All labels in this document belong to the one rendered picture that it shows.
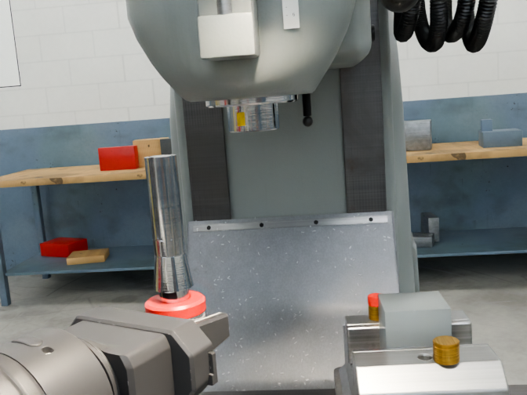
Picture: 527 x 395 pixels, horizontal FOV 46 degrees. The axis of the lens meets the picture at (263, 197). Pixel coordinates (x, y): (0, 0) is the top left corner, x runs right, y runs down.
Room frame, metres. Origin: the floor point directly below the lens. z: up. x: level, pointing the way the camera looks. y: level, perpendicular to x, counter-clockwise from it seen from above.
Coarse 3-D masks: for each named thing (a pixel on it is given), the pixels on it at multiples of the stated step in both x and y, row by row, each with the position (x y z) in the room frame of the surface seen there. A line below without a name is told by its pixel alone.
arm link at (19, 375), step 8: (0, 360) 0.33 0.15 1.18; (8, 360) 0.33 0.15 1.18; (0, 368) 0.32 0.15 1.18; (8, 368) 0.32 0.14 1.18; (16, 368) 0.32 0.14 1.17; (24, 368) 0.33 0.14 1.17; (0, 376) 0.31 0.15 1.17; (8, 376) 0.32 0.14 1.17; (16, 376) 0.32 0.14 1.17; (24, 376) 0.32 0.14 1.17; (32, 376) 0.32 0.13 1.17; (0, 384) 0.31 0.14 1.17; (8, 384) 0.31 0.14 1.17; (16, 384) 0.31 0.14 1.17; (24, 384) 0.32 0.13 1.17; (32, 384) 0.32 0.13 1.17; (0, 392) 0.30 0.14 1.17; (8, 392) 0.31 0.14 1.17; (16, 392) 0.31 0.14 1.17; (24, 392) 0.31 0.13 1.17; (32, 392) 0.31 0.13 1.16; (40, 392) 0.32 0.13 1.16
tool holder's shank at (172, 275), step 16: (144, 160) 0.47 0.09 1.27; (160, 160) 0.46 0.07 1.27; (176, 160) 0.47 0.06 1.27; (160, 176) 0.46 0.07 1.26; (176, 176) 0.47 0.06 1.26; (160, 192) 0.46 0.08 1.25; (176, 192) 0.46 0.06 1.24; (160, 208) 0.46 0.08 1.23; (176, 208) 0.46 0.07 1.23; (160, 224) 0.46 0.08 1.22; (176, 224) 0.46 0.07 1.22; (160, 240) 0.46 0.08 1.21; (176, 240) 0.46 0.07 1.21; (160, 256) 0.46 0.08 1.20; (176, 256) 0.46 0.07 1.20; (160, 272) 0.46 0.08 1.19; (176, 272) 0.46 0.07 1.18; (160, 288) 0.46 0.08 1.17; (176, 288) 0.45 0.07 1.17
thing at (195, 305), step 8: (192, 296) 0.47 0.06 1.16; (200, 296) 0.47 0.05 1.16; (152, 304) 0.46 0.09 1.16; (160, 304) 0.46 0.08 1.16; (168, 304) 0.46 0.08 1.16; (176, 304) 0.45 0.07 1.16; (184, 304) 0.45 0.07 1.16; (192, 304) 0.45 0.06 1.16; (200, 304) 0.46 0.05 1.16; (152, 312) 0.45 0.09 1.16; (160, 312) 0.45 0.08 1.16; (168, 312) 0.45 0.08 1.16; (176, 312) 0.45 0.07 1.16; (184, 312) 0.45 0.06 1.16; (192, 312) 0.45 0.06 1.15; (200, 312) 0.46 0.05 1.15
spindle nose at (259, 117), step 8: (264, 104) 0.56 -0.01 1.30; (272, 104) 0.57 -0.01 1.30; (232, 112) 0.57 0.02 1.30; (248, 112) 0.56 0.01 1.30; (256, 112) 0.56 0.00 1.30; (264, 112) 0.56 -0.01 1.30; (272, 112) 0.57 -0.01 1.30; (232, 120) 0.57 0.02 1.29; (248, 120) 0.56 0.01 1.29; (256, 120) 0.56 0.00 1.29; (264, 120) 0.56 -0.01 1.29; (272, 120) 0.57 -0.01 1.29; (232, 128) 0.57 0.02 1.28; (240, 128) 0.56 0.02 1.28; (248, 128) 0.56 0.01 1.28; (256, 128) 0.56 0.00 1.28; (264, 128) 0.56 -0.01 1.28; (272, 128) 0.57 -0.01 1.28
